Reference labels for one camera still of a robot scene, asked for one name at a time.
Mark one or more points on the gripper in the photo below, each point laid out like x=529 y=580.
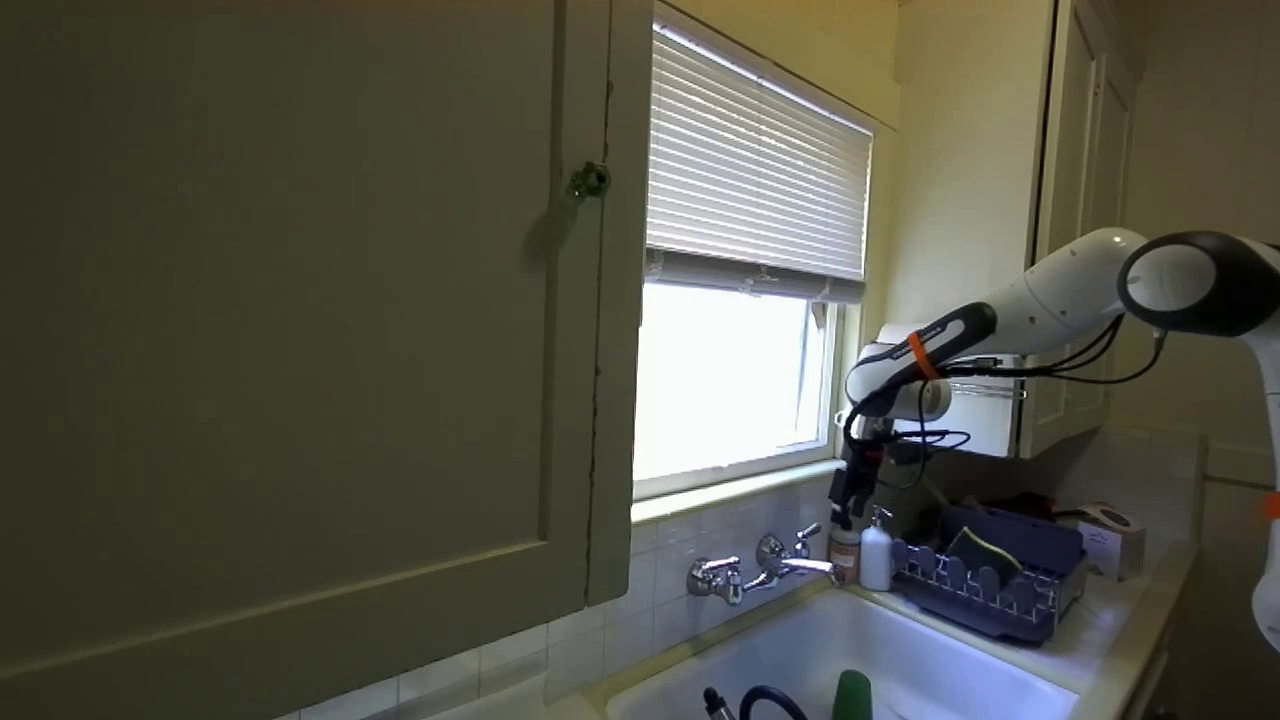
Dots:
x=858 y=478

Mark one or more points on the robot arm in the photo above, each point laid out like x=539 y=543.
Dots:
x=1060 y=295

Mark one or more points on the brown soap bottle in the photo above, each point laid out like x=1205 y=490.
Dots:
x=845 y=556

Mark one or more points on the white pump bottle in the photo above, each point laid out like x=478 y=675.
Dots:
x=876 y=558

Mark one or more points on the paper towel roll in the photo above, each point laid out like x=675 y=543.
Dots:
x=985 y=420

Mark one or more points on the yellow green sponge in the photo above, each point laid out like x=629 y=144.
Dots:
x=985 y=552

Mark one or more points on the window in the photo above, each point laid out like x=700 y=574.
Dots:
x=730 y=380

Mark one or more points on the white sink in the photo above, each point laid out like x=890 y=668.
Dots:
x=900 y=660

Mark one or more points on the blue dish rack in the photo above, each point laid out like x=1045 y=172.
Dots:
x=1010 y=590

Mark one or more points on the green bottle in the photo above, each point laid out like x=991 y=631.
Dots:
x=852 y=697

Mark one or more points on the small white box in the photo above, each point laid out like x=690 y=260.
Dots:
x=1112 y=545

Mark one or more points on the chrome sprayer head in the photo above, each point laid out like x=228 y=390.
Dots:
x=716 y=704

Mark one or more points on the white window blind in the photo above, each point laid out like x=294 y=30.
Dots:
x=750 y=170

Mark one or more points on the tall cream cabinet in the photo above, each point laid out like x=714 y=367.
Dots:
x=1085 y=150

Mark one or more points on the green glass cabinet knob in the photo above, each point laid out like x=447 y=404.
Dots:
x=589 y=180

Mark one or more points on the chrome wall tap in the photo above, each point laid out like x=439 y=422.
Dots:
x=775 y=568

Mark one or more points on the wall cabinet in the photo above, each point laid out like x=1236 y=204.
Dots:
x=300 y=300

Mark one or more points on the wall cabinet door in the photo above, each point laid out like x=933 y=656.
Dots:
x=280 y=320

